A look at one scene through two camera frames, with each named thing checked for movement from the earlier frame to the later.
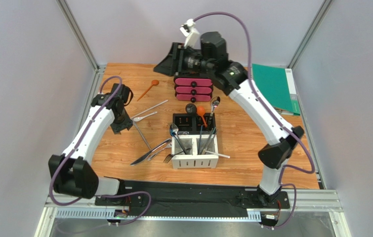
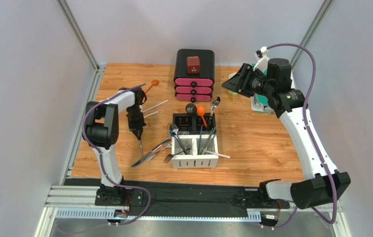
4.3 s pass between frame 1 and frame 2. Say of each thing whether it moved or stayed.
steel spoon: stayed
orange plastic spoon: stayed
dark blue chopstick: stayed
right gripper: moved
